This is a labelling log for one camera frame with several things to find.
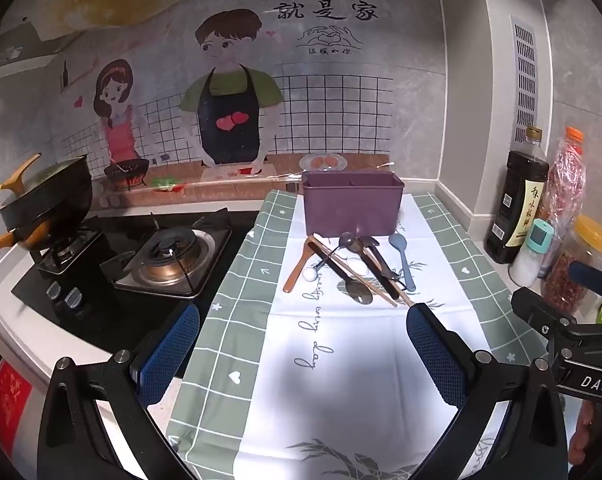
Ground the red sticker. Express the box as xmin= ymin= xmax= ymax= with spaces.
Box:
xmin=0 ymin=360 xmax=34 ymax=453

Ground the plastic bottle orange cap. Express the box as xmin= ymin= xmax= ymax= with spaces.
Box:
xmin=538 ymin=127 xmax=588 ymax=241

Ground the blue plastic spoon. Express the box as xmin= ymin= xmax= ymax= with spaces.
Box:
xmin=388 ymin=232 xmax=416 ymax=292

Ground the black pan yellow handle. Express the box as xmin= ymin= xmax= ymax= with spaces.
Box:
xmin=0 ymin=154 xmax=94 ymax=213
xmin=0 ymin=195 xmax=94 ymax=261

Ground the dark soy sauce bottle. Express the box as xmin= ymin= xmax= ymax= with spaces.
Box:
xmin=483 ymin=126 xmax=550 ymax=265

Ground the dark wooden spatula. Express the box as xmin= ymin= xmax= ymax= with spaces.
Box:
xmin=358 ymin=236 xmax=402 ymax=302

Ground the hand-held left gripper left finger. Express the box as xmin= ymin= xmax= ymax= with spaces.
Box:
xmin=37 ymin=302 xmax=202 ymax=480

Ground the black gas stove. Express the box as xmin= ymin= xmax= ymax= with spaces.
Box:
xmin=11 ymin=207 xmax=254 ymax=366

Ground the small dark ladle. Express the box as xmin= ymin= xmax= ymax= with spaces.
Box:
xmin=312 ymin=231 xmax=358 ymax=268

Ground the green white checked tablecloth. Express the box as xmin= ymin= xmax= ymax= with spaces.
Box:
xmin=166 ymin=187 xmax=546 ymax=480

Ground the purple utensil holder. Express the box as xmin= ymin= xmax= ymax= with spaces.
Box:
xmin=302 ymin=170 xmax=406 ymax=237

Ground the wooden chopstick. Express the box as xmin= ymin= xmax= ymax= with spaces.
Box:
xmin=331 ymin=259 xmax=416 ymax=307
xmin=313 ymin=234 xmax=398 ymax=307

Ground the range hood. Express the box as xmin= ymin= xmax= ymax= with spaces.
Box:
xmin=0 ymin=12 xmax=94 ymax=86

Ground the clear jar yellow lid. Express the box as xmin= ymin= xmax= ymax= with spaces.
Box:
xmin=541 ymin=214 xmax=602 ymax=313

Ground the white shaker teal cap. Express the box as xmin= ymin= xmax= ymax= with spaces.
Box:
xmin=508 ymin=220 xmax=554 ymax=288

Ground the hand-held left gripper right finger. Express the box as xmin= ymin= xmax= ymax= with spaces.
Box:
xmin=406 ymin=302 xmax=569 ymax=480

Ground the brown wooden spoon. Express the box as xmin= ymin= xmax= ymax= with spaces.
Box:
xmin=283 ymin=236 xmax=322 ymax=294

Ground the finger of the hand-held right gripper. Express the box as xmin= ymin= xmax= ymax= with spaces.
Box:
xmin=511 ymin=287 xmax=589 ymax=347
xmin=568 ymin=260 xmax=602 ymax=301

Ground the grey vent grille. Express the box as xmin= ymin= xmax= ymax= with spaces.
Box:
xmin=510 ymin=15 xmax=539 ymax=143

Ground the person's right hand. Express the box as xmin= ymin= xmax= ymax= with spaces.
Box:
xmin=568 ymin=401 xmax=596 ymax=467

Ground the white spoon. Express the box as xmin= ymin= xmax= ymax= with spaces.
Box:
xmin=302 ymin=254 xmax=366 ymax=281

